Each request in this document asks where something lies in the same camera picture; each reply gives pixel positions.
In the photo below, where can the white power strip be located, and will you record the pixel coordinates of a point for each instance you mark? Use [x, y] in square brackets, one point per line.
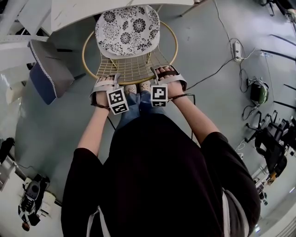
[236, 51]

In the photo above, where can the person's right forearm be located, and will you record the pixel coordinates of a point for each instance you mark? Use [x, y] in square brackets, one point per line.
[192, 118]

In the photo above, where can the black office chair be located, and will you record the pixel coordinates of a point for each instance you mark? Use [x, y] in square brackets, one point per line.
[273, 148]
[277, 126]

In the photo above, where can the person's right hand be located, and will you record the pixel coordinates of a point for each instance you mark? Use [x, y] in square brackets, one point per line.
[165, 70]

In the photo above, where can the person's left forearm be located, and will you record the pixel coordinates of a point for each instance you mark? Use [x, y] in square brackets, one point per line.
[94, 129]

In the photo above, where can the black white floral seat cushion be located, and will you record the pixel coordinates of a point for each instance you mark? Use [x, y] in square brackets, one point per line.
[127, 30]

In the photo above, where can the person's left hand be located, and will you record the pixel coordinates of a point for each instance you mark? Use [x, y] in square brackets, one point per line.
[106, 80]

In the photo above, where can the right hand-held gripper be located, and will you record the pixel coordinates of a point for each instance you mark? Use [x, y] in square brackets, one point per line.
[159, 95]

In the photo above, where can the green black bag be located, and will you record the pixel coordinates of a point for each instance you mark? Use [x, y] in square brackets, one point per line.
[260, 92]

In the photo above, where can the blue grey upholstered chair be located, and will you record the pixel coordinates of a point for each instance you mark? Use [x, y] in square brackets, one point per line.
[53, 74]

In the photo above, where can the person's shoe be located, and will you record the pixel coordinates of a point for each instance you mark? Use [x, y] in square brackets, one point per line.
[131, 89]
[145, 86]

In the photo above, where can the person's blue jeans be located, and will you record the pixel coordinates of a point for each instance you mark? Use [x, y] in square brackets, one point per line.
[143, 104]

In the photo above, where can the grey black floor device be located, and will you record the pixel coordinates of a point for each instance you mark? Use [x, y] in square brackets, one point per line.
[33, 188]

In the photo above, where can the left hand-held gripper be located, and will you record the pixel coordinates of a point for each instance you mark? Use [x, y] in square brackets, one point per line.
[116, 98]

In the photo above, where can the white marble table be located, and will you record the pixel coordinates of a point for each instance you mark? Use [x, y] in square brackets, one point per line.
[76, 11]

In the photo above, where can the person's black shirt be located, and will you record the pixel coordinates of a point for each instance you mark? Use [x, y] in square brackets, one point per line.
[150, 173]

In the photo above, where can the person's right shoe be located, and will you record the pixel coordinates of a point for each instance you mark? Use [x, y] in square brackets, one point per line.
[145, 86]

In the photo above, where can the person's left shoe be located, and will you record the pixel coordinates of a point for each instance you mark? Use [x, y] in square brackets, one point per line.
[131, 89]

